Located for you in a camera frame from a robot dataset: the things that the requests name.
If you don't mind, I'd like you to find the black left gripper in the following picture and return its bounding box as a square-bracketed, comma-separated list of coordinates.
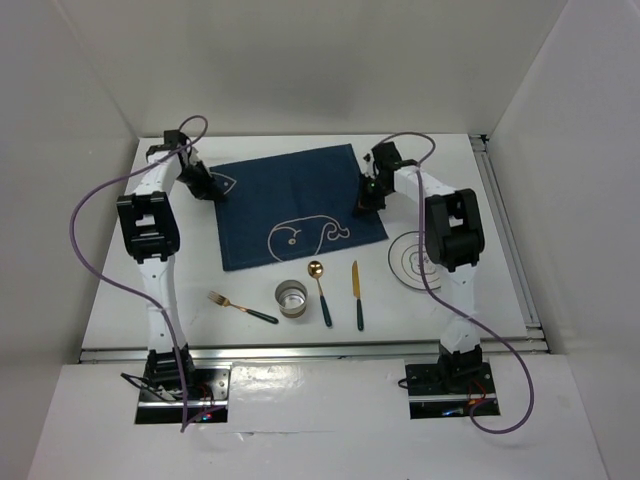
[175, 160, 224, 202]

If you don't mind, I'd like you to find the right side aluminium rail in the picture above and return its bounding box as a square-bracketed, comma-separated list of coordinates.
[468, 134, 550, 353]

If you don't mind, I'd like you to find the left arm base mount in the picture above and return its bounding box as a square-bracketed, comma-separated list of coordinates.
[120, 366, 231, 425]

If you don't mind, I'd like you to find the gold spoon green handle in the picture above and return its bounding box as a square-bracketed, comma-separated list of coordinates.
[307, 260, 333, 328]

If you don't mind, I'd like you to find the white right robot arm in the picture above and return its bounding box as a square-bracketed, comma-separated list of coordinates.
[353, 140, 485, 392]

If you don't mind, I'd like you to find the blue whale placemat cloth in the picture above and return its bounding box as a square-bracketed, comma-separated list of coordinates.
[210, 144, 388, 272]

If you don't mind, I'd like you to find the gold knife green handle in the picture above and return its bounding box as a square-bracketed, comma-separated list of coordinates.
[352, 260, 364, 332]

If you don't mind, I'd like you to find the aluminium rail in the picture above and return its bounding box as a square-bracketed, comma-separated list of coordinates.
[78, 338, 551, 363]
[468, 134, 550, 353]

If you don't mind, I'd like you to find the front aluminium rail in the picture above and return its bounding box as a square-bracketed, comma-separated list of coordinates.
[78, 338, 551, 363]

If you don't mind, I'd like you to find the small metal cup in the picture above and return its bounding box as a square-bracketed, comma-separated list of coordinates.
[274, 280, 307, 318]

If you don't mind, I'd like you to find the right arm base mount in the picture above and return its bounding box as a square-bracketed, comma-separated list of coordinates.
[397, 360, 500, 420]

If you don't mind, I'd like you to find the gold fork green handle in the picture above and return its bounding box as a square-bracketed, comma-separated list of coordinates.
[207, 291, 279, 325]

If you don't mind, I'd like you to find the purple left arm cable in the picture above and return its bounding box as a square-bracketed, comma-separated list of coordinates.
[68, 115, 221, 434]

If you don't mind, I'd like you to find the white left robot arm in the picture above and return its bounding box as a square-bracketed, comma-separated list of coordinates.
[116, 130, 225, 399]

